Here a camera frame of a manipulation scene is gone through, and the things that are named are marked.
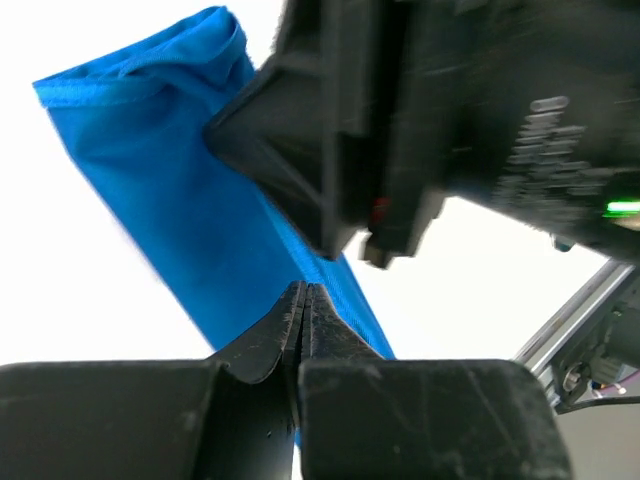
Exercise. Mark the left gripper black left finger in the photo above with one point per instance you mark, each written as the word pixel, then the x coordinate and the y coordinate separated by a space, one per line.
pixel 228 416

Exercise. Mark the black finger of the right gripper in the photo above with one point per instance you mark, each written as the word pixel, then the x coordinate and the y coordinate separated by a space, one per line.
pixel 280 165

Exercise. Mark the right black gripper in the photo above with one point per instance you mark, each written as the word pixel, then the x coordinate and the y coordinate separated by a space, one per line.
pixel 529 108

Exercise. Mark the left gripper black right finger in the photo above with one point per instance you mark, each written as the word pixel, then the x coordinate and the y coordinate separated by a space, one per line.
pixel 364 417

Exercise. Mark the blue cloth napkin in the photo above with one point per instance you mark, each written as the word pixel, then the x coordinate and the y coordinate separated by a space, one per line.
pixel 132 123

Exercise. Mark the aluminium frame rail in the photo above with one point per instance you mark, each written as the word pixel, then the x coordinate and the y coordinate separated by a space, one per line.
pixel 587 353

